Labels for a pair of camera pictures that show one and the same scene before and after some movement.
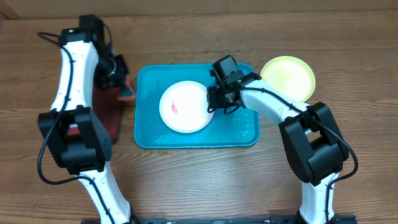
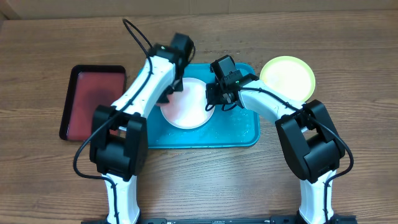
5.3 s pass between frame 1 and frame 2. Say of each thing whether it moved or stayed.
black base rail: stayed
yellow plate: stayed
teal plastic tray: stayed
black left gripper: moved
